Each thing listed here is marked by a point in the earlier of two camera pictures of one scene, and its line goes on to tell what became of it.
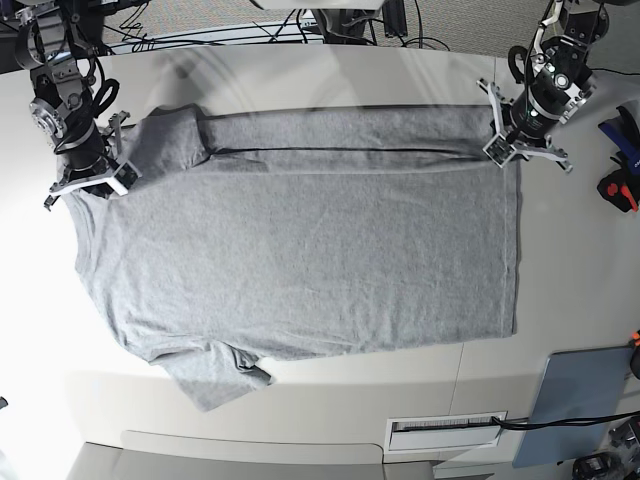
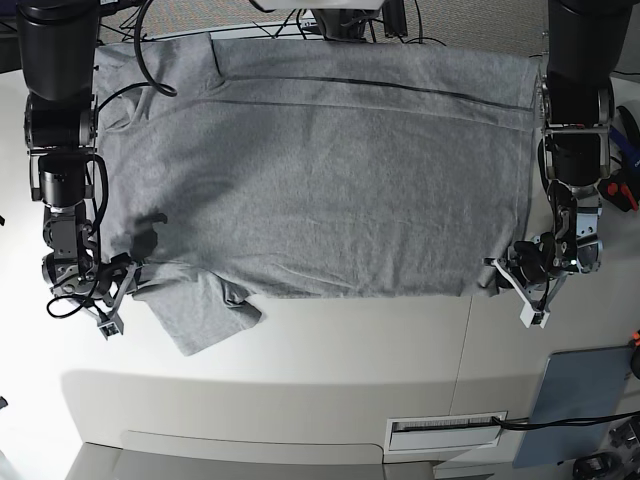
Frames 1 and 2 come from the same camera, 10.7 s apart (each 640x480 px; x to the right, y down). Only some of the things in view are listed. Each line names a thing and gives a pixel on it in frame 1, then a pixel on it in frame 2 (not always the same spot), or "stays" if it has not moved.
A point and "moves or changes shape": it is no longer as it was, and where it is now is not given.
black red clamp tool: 622,190 stays
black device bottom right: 598,466 stays
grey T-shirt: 257,232 moves or changes shape
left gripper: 82,159 → 91,275
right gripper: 537,115 → 546,255
